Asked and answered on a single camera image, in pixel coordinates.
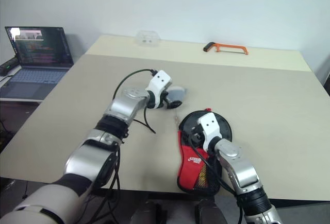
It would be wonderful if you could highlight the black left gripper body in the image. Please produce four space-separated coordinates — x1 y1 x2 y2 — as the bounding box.
154 90 172 110

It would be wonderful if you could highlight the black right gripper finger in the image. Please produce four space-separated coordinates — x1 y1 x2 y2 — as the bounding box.
181 130 193 146

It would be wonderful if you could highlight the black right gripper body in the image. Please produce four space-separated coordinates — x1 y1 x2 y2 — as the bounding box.
187 120 206 149

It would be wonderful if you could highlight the grey soft round pouch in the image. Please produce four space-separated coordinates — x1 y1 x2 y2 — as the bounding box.
167 85 189 102

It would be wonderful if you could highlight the black red paddle case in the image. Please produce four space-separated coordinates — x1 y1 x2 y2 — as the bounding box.
176 107 233 193

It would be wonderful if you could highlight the clear plastic container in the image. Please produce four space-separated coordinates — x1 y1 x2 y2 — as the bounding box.
136 29 161 48

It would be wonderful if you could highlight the orange hacksaw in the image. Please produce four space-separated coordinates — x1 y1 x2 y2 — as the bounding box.
202 42 250 56

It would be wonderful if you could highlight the dark rounded shape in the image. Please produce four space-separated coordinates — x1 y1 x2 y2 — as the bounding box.
195 197 229 224
129 200 169 224

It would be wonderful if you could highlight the open laptop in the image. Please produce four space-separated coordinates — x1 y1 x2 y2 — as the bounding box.
0 26 75 100

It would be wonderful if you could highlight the white side desk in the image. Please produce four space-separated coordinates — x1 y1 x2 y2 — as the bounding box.
0 97 43 104

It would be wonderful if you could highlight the black box with green light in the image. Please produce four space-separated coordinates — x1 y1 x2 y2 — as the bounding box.
0 57 21 77

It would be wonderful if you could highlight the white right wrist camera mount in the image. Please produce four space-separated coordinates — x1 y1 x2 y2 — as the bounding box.
196 113 223 156

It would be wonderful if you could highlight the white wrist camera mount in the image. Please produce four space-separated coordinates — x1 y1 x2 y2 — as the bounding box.
144 70 173 110
196 113 223 156

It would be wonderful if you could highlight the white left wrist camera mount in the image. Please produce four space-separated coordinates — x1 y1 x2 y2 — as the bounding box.
144 70 173 110

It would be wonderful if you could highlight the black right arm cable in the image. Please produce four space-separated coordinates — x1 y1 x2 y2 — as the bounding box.
189 135 239 198

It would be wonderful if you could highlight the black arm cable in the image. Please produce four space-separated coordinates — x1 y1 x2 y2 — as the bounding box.
189 135 239 198
112 68 159 135

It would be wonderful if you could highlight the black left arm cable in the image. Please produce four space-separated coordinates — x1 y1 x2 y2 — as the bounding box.
112 68 159 135

